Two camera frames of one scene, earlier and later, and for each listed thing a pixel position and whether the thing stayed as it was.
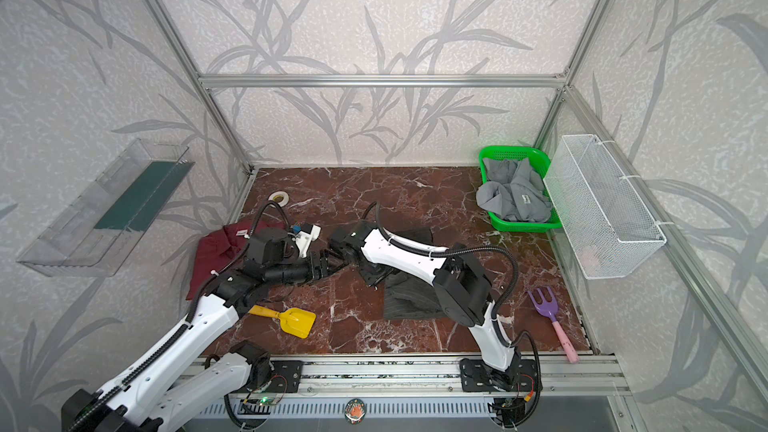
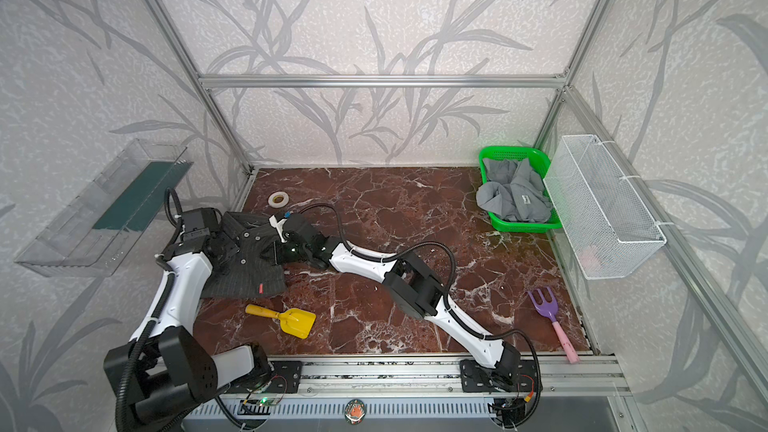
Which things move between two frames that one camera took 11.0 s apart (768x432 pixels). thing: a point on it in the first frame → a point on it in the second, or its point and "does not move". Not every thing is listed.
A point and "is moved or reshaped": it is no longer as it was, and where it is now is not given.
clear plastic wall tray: [95, 230] does not move
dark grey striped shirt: [410, 297] is moved or reshaped
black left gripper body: [315, 267] → [225, 237]
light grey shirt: [515, 189] does not move
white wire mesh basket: [606, 226] does not move
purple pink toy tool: [550, 307] does not move
